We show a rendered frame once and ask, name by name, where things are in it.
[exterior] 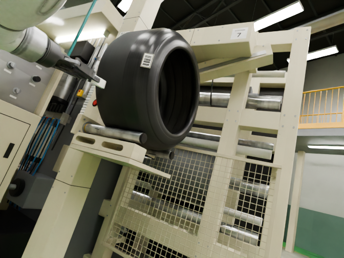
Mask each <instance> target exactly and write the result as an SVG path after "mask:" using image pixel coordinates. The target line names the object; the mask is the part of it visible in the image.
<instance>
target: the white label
mask: <svg viewBox="0 0 344 258"><path fill-rule="evenodd" d="M153 57H154V54H149V53H144V55H143V58H142V62H141V65H140V66H141V67H145V68H150V67H151V64H152V61H153Z"/></svg>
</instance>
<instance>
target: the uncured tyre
mask: <svg viewBox="0 0 344 258"><path fill-rule="evenodd" d="M144 53H149V54H154V57H153V61H152V64H151V67H150V68H145V67H141V66H140V65H141V62H142V58H143V55H144ZM97 76H98V77H100V78H102V79H103V80H105V81H106V84H105V88H104V89H101V88H99V87H97V86H95V89H96V101H97V106H98V110H99V114H100V116H101V119H102V121H103V123H104V125H105V126H107V127H113V128H119V129H123V130H129V131H135V132H141V133H146V135H147V141H146V142H145V143H144V144H142V143H136V142H131V141H126V140H121V139H119V140H120V141H125V142H130V143H134V144H137V145H138V146H140V147H143V148H148V149H153V150H156V151H163V150H168V149H171V148H173V147H175V146H176V145H177V144H179V143H180V142H181V141H182V140H183V139H184V138H185V137H186V136H187V135H188V133H189V132H190V130H191V128H192V126H193V123H194V121H195V118H196V115H197V111H198V106H199V99H200V74H199V67H198V63H197V59H196V56H195V53H194V51H193V49H192V47H191V46H190V44H189V43H188V42H187V41H186V40H185V39H184V38H183V36H182V35H181V34H179V33H178V32H177V31H175V30H171V29H167V28H156V29H149V30H141V31H133V32H127V33H125V34H123V35H121V36H119V37H118V38H116V39H115V40H114V41H112V42H111V43H110V44H109V46H108V47H107V48H106V50H105V52H104V53H103V55H102V58H101V60H100V63H99V66H98V70H97ZM107 123H109V124H107ZM112 124H116V125H112Z"/></svg>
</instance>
